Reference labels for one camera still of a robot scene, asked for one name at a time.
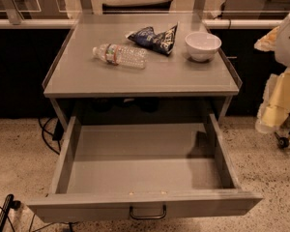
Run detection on open grey top drawer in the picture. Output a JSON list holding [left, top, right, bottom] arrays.
[[27, 115, 262, 222]]

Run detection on dark chair back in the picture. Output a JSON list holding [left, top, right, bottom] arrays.
[[102, 0, 174, 15]]

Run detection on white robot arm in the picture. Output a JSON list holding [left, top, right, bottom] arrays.
[[254, 13, 290, 133]]

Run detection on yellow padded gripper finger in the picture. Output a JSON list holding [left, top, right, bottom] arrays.
[[255, 68, 290, 133]]

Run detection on black wheeled stand base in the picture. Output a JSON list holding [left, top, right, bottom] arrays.
[[274, 113, 290, 150]]

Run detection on white ceramic bowl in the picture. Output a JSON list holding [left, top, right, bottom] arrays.
[[185, 32, 221, 62]]

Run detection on black drawer handle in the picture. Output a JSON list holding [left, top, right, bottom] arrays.
[[129, 205, 167, 220]]

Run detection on black floor cables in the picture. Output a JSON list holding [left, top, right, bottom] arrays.
[[38, 116, 63, 156]]

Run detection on grey metal cabinet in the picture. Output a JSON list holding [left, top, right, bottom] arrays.
[[43, 13, 241, 125]]

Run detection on blue crumpled chip bag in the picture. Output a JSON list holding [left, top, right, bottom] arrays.
[[127, 25, 178, 56]]

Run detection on clear plastic water bottle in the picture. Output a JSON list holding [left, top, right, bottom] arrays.
[[93, 43, 147, 70]]

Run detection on white horizontal rail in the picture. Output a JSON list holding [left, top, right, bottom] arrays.
[[0, 19, 282, 29]]

